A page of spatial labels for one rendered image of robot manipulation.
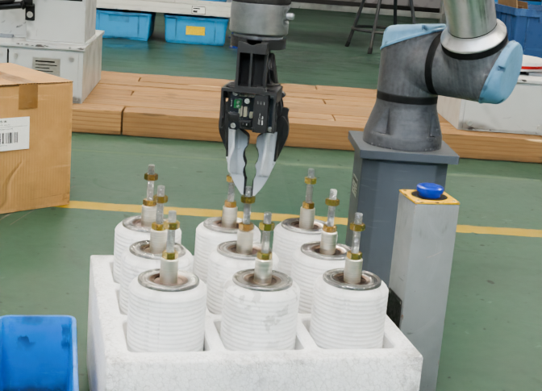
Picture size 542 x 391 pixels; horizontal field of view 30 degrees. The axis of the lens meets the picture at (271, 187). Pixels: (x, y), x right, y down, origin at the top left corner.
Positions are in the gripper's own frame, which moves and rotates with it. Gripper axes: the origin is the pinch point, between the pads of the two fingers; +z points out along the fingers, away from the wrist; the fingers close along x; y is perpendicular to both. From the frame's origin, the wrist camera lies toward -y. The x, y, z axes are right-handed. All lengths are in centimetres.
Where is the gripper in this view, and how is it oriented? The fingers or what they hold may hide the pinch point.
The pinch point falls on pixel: (249, 184)
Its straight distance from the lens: 136.1
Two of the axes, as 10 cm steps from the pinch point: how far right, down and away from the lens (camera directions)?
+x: 9.9, 1.1, -1.1
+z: -0.8, 9.7, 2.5
